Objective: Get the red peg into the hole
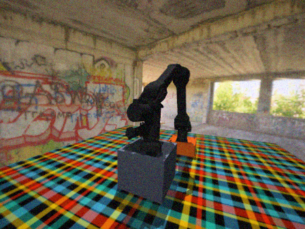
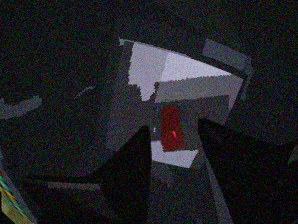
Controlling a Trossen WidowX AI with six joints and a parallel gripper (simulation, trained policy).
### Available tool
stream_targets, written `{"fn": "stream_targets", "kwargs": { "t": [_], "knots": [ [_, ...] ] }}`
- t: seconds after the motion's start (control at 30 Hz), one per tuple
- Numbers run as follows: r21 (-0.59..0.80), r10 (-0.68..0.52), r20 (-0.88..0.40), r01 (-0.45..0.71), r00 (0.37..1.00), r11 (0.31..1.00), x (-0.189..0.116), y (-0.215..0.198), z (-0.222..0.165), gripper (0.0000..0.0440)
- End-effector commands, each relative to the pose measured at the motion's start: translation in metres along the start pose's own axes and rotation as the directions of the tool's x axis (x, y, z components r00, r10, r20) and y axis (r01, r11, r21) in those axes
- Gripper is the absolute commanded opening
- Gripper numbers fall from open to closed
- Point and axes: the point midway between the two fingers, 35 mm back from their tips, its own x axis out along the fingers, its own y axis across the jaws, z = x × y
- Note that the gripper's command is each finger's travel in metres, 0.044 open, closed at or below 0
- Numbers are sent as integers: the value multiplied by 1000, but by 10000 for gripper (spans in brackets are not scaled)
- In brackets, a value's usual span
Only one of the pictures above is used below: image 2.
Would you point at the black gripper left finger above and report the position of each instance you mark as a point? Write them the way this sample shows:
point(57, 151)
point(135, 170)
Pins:
point(117, 191)

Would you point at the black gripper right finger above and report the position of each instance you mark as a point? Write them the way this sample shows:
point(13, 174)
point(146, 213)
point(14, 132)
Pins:
point(249, 171)

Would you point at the dark red peg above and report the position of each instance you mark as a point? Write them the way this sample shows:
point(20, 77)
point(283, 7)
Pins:
point(171, 129)

